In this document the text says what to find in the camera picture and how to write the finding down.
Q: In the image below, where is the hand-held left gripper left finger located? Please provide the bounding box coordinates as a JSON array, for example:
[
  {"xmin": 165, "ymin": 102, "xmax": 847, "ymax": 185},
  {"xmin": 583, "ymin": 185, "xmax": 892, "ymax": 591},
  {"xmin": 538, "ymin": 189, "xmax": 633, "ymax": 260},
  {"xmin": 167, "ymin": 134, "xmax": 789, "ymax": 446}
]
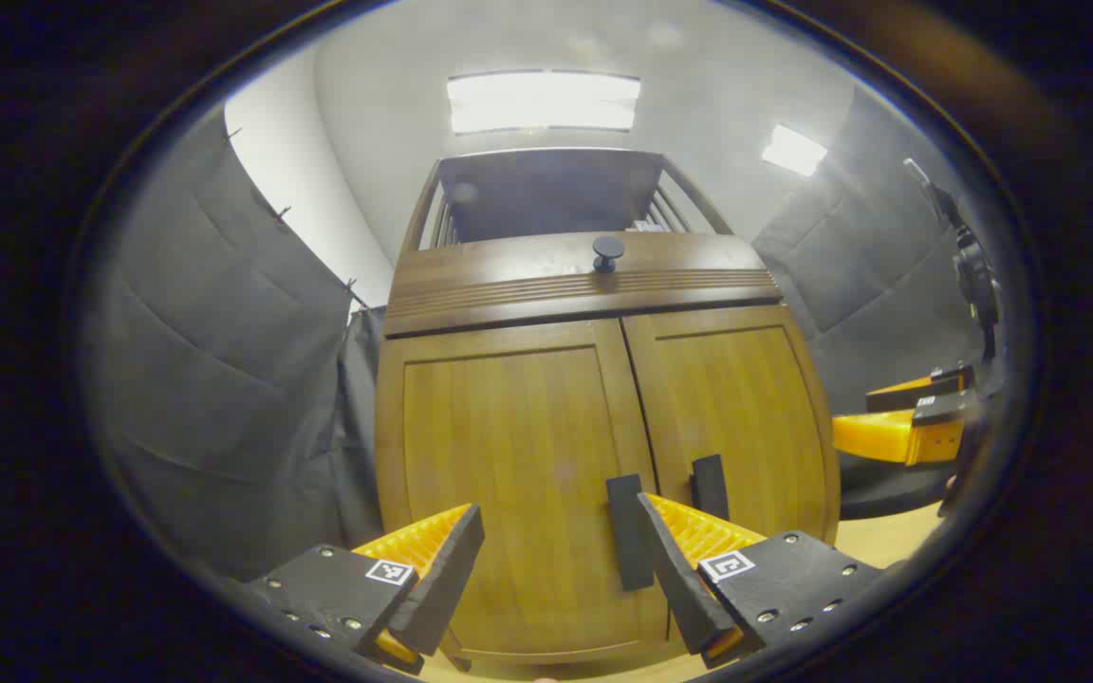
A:
[{"xmin": 241, "ymin": 503, "xmax": 487, "ymax": 676}]

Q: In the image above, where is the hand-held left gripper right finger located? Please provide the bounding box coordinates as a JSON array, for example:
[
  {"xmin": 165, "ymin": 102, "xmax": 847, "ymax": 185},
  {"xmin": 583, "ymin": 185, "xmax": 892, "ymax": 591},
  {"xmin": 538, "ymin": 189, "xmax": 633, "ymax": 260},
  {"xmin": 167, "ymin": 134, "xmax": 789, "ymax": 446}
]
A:
[{"xmin": 637, "ymin": 491, "xmax": 889, "ymax": 670}]

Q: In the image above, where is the wooden shoe cabinet door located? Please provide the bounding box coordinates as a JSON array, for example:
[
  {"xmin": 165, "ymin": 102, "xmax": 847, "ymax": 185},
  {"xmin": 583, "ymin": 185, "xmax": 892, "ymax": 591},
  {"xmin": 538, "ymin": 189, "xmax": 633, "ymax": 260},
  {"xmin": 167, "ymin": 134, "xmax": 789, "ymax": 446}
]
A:
[
  {"xmin": 376, "ymin": 318, "xmax": 671, "ymax": 665},
  {"xmin": 622, "ymin": 304, "xmax": 842, "ymax": 553}
]

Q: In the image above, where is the wooden double-door shoe cabinet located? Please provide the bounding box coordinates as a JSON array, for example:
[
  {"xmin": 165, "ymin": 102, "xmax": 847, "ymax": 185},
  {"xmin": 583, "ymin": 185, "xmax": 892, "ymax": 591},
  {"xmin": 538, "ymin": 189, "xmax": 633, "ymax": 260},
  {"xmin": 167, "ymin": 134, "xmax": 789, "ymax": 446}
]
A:
[{"xmin": 374, "ymin": 147, "xmax": 842, "ymax": 674}]

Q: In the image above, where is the small ceiling light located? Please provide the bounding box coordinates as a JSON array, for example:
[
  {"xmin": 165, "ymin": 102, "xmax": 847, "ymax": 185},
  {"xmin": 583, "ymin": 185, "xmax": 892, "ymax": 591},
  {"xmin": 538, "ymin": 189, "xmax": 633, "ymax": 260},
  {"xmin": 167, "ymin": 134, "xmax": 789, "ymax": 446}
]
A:
[{"xmin": 761, "ymin": 123, "xmax": 829, "ymax": 177}]

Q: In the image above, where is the large rectangular ceiling light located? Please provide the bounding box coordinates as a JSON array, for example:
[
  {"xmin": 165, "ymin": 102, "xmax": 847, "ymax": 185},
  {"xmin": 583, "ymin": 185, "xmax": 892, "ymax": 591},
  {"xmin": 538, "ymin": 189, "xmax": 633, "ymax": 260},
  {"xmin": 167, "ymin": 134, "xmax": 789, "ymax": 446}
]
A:
[{"xmin": 446, "ymin": 69, "xmax": 642, "ymax": 135}]

